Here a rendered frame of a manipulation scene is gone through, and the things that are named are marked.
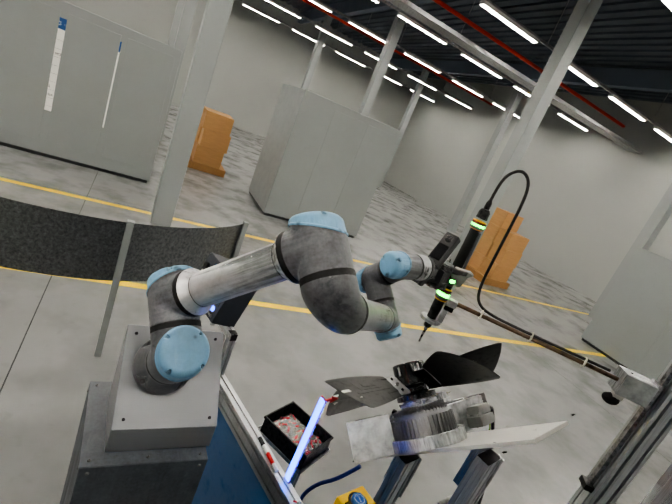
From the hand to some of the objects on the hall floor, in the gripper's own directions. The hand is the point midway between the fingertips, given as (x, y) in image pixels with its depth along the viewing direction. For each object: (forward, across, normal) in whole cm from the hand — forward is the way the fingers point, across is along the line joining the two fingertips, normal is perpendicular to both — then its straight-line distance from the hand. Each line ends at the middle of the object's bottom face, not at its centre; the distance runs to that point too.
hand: (460, 266), depth 133 cm
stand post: (+13, +33, -166) cm, 170 cm away
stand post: (+13, +10, -166) cm, 167 cm away
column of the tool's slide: (+40, +59, -166) cm, 181 cm away
